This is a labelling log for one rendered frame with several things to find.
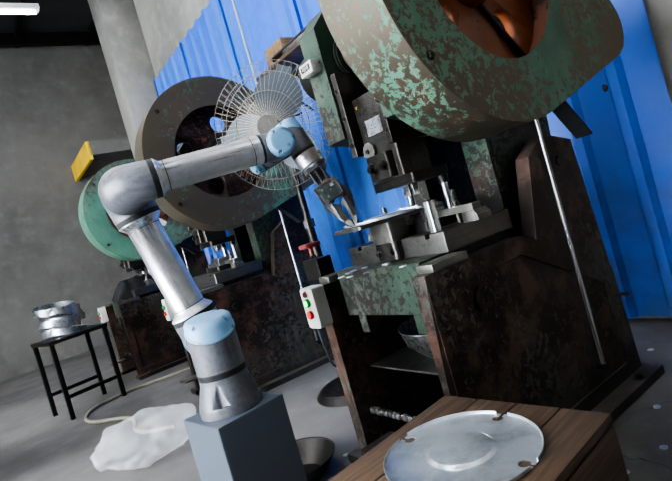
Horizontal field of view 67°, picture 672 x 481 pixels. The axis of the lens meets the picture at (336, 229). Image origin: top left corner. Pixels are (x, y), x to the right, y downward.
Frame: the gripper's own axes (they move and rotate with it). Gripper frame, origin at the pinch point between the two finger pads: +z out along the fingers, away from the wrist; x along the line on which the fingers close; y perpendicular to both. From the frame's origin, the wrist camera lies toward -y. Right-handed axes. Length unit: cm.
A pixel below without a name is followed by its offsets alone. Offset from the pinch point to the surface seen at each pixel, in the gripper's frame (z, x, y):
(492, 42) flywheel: -18, 58, 8
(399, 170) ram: -5.0, 19.8, -8.1
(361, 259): 11.5, -7.0, -20.0
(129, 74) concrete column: -306, -165, -438
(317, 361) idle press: 53, -80, -145
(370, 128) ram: -21.4, 20.1, -13.4
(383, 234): 8.2, 4.9, -4.7
